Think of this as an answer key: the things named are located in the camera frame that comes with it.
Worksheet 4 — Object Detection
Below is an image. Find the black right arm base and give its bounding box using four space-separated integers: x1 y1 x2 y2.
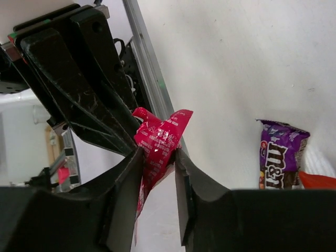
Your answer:
113 38 152 112

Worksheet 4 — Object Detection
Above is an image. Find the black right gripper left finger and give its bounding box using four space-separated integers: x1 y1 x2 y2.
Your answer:
1 148 143 251

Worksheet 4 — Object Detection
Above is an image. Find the aluminium front table rail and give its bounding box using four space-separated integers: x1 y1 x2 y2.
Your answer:
122 0 190 155

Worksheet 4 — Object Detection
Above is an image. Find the large red chips bag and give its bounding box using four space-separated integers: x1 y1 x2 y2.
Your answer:
299 171 336 190

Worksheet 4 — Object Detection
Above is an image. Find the pink candy packet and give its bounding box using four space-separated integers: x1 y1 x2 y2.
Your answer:
131 107 194 246

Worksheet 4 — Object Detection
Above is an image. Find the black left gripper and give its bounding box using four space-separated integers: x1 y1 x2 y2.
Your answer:
1 4 138 155

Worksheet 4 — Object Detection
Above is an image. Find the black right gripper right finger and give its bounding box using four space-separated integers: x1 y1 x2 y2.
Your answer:
175 149 335 251

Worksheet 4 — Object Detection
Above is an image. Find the purple M&M's packet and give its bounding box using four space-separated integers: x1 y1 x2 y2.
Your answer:
258 119 310 190

